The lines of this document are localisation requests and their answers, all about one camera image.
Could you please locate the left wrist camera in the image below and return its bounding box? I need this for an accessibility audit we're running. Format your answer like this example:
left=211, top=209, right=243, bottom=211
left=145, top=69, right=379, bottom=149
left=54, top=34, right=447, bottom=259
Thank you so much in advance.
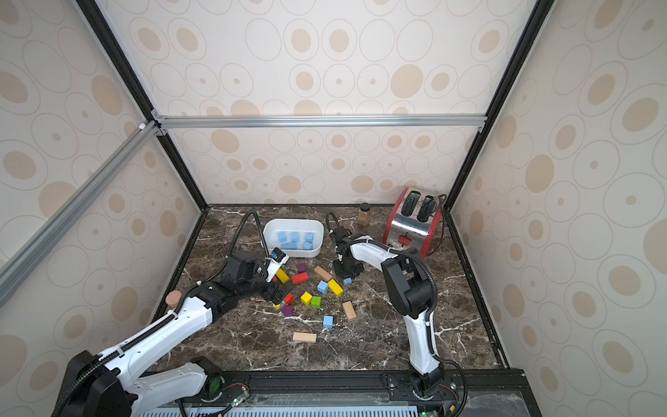
left=266, top=248, right=289, bottom=283

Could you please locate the tan block right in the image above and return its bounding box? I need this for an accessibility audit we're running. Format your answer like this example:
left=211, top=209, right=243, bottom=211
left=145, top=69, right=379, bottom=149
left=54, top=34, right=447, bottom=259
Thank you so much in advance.
left=342, top=302, right=357, bottom=321

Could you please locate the long tan block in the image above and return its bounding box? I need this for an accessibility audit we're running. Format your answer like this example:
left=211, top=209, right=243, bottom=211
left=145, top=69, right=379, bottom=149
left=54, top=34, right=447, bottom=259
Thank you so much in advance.
left=293, top=332, right=317, bottom=343
left=314, top=266, right=333, bottom=283

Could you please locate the small brown spice jar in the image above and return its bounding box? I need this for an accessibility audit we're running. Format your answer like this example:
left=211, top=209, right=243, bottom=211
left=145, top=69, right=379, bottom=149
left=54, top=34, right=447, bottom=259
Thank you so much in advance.
left=357, top=203, right=371, bottom=228

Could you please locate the long yellow block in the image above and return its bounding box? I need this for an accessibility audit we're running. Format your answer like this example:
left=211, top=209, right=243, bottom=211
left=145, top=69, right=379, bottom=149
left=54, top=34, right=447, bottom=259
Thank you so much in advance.
left=275, top=269, right=290, bottom=283
left=328, top=280, right=344, bottom=296

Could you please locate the white rectangular dish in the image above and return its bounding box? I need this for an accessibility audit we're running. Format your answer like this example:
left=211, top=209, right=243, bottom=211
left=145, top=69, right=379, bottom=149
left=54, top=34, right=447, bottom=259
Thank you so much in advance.
left=263, top=218, right=325, bottom=258

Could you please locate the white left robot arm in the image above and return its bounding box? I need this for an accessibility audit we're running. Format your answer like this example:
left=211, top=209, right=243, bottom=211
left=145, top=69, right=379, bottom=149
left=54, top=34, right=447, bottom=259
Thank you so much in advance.
left=53, top=248, right=289, bottom=416

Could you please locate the silver horizontal frame bar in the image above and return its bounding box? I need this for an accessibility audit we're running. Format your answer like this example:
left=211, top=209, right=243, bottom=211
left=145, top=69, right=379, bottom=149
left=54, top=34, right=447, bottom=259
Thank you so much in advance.
left=157, top=114, right=486, bottom=129

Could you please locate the long yellow block left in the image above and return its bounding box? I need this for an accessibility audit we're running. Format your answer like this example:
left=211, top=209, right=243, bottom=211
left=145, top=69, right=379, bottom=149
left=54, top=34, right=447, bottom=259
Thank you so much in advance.
left=275, top=269, right=290, bottom=283

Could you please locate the long tan block upper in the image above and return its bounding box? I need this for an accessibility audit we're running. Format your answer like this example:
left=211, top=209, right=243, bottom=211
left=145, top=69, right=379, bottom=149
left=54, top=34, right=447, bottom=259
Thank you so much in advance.
left=314, top=266, right=333, bottom=283

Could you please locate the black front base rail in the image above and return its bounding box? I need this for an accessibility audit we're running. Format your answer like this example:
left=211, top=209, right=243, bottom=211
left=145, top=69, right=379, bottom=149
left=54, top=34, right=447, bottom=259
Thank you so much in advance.
left=160, top=369, right=541, bottom=416

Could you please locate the long tan block bottom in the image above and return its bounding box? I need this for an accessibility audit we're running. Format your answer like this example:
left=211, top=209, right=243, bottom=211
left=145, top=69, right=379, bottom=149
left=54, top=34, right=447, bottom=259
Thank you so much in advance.
left=293, top=332, right=317, bottom=343

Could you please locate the long red block middle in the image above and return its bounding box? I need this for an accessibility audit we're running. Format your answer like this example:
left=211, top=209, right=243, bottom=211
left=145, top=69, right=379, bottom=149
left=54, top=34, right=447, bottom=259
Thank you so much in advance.
left=291, top=272, right=308, bottom=285

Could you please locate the red silver toaster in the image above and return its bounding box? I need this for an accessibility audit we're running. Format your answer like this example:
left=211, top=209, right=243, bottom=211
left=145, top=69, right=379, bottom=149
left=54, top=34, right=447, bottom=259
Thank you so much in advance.
left=382, top=187, right=446, bottom=258

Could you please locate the long yellow block right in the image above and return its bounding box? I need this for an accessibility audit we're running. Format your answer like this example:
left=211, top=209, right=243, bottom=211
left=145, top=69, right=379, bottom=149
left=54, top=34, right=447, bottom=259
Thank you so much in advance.
left=328, top=280, right=344, bottom=296

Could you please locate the silver diagonal frame bar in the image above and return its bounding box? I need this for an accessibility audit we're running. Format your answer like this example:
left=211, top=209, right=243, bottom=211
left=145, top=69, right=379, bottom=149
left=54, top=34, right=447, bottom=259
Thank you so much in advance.
left=1, top=121, right=158, bottom=304

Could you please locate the small yellow cube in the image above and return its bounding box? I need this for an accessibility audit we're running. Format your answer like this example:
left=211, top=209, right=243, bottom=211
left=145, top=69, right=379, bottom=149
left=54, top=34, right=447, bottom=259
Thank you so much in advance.
left=300, top=292, right=313, bottom=305

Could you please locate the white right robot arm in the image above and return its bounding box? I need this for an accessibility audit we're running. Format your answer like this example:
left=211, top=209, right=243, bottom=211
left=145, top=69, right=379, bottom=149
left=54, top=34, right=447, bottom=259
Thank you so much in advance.
left=328, top=226, right=458, bottom=398

